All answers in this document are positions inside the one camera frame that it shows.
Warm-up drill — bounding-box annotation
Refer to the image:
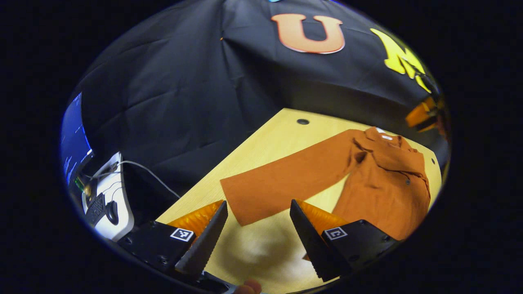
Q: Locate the orange corduroy jacket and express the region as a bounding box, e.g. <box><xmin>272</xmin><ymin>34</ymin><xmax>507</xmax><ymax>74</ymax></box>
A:
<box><xmin>220</xmin><ymin>127</ymin><xmax>432</xmax><ymax>241</ymax></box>

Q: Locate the thin white cable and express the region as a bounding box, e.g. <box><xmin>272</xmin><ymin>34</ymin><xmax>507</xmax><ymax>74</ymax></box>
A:
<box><xmin>87</xmin><ymin>160</ymin><xmax>181</xmax><ymax>200</ymax></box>

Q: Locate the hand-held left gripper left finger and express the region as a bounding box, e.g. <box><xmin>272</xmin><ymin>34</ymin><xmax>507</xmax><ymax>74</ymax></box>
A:
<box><xmin>118</xmin><ymin>200</ymin><xmax>228</xmax><ymax>283</ymax></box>

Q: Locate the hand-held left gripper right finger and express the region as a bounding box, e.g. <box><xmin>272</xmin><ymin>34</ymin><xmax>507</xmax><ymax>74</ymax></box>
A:
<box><xmin>289</xmin><ymin>199</ymin><xmax>402</xmax><ymax>283</ymax></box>

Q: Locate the black keyboard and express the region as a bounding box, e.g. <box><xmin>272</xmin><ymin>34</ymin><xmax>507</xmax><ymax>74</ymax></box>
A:
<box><xmin>85</xmin><ymin>193</ymin><xmax>107</xmax><ymax>227</ymax></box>

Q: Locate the black computer mouse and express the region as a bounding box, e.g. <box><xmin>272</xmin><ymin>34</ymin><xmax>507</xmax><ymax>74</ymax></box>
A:
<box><xmin>105</xmin><ymin>200</ymin><xmax>120</xmax><ymax>226</ymax></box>

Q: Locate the white side desk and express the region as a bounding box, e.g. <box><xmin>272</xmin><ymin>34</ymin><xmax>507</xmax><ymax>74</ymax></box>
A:
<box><xmin>81</xmin><ymin>152</ymin><xmax>135</xmax><ymax>242</ymax></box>

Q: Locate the black backdrop cloth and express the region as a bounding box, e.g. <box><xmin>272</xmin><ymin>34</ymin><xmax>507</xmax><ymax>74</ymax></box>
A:
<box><xmin>72</xmin><ymin>0</ymin><xmax>450</xmax><ymax>215</ymax></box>

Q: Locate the blue computer monitor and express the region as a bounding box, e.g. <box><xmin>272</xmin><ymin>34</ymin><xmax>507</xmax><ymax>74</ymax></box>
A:
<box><xmin>60</xmin><ymin>92</ymin><xmax>95</xmax><ymax>187</ymax></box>

